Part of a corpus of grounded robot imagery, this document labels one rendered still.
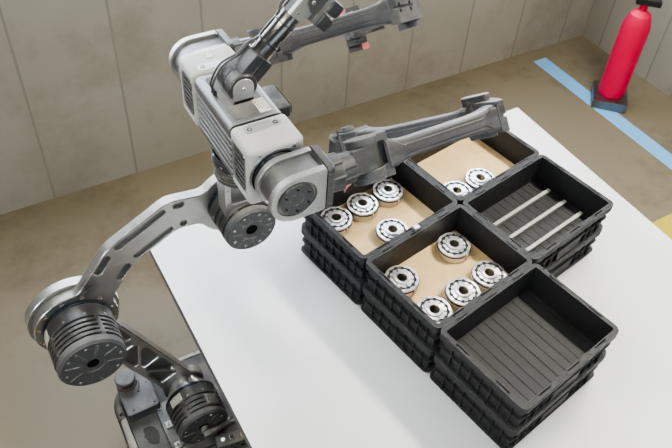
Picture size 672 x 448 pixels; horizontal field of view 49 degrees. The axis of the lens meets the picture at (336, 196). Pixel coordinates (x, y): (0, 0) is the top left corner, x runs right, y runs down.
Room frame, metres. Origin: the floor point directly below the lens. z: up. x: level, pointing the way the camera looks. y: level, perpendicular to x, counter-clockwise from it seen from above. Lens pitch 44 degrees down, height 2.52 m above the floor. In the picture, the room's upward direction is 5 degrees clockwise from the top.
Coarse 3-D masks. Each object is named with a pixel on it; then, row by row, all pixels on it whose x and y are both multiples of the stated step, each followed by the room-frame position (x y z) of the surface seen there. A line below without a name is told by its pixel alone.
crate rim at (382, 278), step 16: (464, 208) 1.62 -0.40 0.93; (432, 224) 1.54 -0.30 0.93; (480, 224) 1.56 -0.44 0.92; (400, 240) 1.46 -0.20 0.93; (528, 256) 1.44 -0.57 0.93; (512, 272) 1.37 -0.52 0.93; (496, 288) 1.31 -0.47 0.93; (416, 304) 1.23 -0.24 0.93; (432, 320) 1.18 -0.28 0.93; (448, 320) 1.19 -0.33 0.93
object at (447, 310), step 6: (420, 300) 1.30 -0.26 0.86; (426, 300) 1.31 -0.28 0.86; (432, 300) 1.30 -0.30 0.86; (438, 300) 1.31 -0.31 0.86; (444, 300) 1.31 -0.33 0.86; (420, 306) 1.28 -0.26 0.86; (444, 306) 1.29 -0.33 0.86; (450, 306) 1.29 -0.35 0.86; (426, 312) 1.26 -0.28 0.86; (444, 312) 1.27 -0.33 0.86; (450, 312) 1.27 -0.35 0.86; (432, 318) 1.24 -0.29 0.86; (438, 318) 1.24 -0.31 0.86; (444, 318) 1.25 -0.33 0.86
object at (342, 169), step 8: (320, 152) 1.16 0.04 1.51; (344, 152) 1.20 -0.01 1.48; (328, 160) 1.14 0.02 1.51; (336, 160) 1.16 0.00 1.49; (344, 160) 1.17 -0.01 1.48; (352, 160) 1.18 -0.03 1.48; (328, 168) 1.11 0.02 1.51; (336, 168) 1.14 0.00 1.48; (344, 168) 1.15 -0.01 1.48; (352, 168) 1.16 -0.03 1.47; (328, 176) 1.11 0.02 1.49; (336, 176) 1.13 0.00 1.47; (344, 176) 1.14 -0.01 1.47; (352, 176) 1.15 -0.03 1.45; (328, 184) 1.11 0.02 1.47; (336, 184) 1.12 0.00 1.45; (344, 184) 1.13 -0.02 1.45; (328, 192) 1.11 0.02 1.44; (328, 200) 1.11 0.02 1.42
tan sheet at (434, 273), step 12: (420, 252) 1.51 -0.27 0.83; (432, 252) 1.52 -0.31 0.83; (480, 252) 1.53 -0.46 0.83; (408, 264) 1.46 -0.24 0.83; (420, 264) 1.46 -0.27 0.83; (432, 264) 1.47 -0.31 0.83; (444, 264) 1.47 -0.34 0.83; (456, 264) 1.48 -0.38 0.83; (468, 264) 1.48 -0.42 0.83; (420, 276) 1.42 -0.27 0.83; (432, 276) 1.42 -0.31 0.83; (444, 276) 1.42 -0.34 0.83; (456, 276) 1.43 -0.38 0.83; (468, 276) 1.43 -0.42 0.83; (420, 288) 1.37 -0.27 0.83; (432, 288) 1.37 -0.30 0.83; (444, 288) 1.38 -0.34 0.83
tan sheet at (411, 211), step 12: (408, 192) 1.78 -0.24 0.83; (408, 204) 1.72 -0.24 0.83; (420, 204) 1.72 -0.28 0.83; (384, 216) 1.66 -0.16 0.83; (396, 216) 1.66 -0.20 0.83; (408, 216) 1.66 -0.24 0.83; (420, 216) 1.67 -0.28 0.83; (360, 228) 1.59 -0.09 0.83; (372, 228) 1.60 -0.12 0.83; (408, 228) 1.61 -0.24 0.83; (348, 240) 1.54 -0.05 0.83; (360, 240) 1.54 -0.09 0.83; (372, 240) 1.55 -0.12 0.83
